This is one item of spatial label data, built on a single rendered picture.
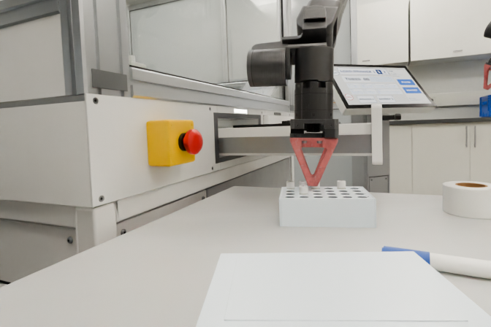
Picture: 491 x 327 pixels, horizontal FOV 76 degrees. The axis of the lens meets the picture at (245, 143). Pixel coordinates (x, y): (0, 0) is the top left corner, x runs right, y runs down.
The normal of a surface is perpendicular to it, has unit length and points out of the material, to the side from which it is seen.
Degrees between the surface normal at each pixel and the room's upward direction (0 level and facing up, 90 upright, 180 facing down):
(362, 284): 0
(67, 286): 0
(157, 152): 90
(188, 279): 0
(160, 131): 90
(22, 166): 90
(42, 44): 90
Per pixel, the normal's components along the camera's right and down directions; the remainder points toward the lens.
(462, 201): -0.80, 0.06
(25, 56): -0.40, 0.06
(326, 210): -0.16, 0.06
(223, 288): -0.04, -1.00
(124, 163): 0.92, -0.01
